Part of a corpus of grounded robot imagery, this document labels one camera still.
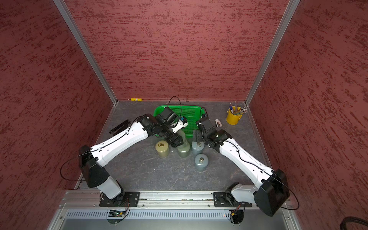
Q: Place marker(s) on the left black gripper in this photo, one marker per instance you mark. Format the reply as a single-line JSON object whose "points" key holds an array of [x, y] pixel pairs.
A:
{"points": [[174, 141]]}

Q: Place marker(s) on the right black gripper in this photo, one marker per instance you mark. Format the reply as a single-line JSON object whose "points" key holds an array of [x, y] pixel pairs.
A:
{"points": [[198, 135]]}

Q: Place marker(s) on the grey-blue tea canister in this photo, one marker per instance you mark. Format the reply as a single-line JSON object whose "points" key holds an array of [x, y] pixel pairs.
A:
{"points": [[197, 148]]}

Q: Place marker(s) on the beige tea canister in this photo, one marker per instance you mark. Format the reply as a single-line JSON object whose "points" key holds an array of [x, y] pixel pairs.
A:
{"points": [[162, 147]]}

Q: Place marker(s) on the green plastic basket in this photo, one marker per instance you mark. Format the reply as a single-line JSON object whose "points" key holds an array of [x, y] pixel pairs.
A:
{"points": [[192, 113]]}

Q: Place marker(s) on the grey tea canister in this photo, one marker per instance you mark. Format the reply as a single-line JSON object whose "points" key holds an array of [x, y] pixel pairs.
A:
{"points": [[201, 162]]}

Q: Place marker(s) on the olive tea canister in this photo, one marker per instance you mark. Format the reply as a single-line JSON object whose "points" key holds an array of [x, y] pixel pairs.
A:
{"points": [[184, 149]]}

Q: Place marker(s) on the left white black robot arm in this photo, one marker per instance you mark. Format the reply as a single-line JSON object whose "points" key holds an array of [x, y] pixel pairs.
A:
{"points": [[92, 160]]}

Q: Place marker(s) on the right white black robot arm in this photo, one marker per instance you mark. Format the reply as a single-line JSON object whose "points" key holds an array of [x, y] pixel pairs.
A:
{"points": [[270, 190]]}

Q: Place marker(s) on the small white stapler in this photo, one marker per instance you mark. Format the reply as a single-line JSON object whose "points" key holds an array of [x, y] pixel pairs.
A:
{"points": [[218, 123]]}

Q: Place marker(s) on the yellow pen cup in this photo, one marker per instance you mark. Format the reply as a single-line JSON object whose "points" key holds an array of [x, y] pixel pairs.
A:
{"points": [[234, 118]]}

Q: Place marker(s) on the black tongs tool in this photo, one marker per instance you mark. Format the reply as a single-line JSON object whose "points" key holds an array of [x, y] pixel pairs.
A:
{"points": [[119, 128]]}

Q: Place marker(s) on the yellow marker at wall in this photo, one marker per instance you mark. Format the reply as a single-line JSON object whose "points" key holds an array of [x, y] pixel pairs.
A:
{"points": [[137, 99]]}

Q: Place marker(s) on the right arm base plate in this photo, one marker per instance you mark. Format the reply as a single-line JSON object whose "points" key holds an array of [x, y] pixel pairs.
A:
{"points": [[225, 200]]}

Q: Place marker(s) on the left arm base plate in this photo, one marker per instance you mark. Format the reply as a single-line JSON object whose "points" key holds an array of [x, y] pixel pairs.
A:
{"points": [[128, 199]]}

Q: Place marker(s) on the aluminium front rail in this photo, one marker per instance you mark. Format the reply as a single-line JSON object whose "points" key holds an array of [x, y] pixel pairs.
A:
{"points": [[163, 210]]}

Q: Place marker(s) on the left aluminium frame post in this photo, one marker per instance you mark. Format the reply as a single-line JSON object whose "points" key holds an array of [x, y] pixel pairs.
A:
{"points": [[68, 18]]}

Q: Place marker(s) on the aluminium frame post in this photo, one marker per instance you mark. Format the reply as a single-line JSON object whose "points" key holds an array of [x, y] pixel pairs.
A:
{"points": [[68, 18], [281, 29]]}

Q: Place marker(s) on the right aluminium frame post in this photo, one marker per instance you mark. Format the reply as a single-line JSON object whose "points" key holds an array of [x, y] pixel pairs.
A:
{"points": [[281, 29]]}

